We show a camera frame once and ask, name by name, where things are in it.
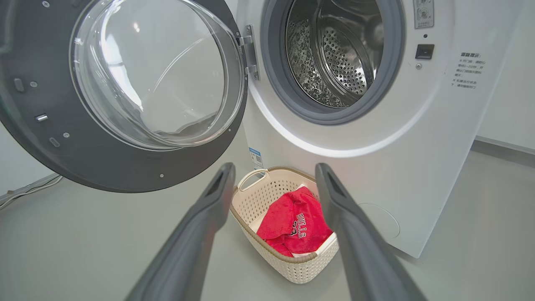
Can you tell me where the round glass washing machine door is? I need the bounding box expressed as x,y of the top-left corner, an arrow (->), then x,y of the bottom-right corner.
0,0 -> 250,194

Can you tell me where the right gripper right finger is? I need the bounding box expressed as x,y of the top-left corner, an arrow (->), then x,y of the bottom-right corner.
315,162 -> 428,301

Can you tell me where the blue white label sticker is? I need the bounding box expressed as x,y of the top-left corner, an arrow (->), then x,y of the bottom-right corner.
249,147 -> 265,170

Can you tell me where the cream perforated laundry basket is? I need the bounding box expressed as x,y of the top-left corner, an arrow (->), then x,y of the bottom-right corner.
229,166 -> 340,285

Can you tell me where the red Bulls print garment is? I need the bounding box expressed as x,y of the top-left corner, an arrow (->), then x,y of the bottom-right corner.
256,186 -> 334,252

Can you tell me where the white washing machine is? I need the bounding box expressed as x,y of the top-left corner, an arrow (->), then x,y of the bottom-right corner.
233,0 -> 526,259

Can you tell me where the white cable along wall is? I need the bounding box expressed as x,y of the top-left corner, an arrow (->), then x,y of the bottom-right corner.
0,173 -> 64,210

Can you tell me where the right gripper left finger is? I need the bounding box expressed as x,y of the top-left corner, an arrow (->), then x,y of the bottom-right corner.
125,162 -> 237,301

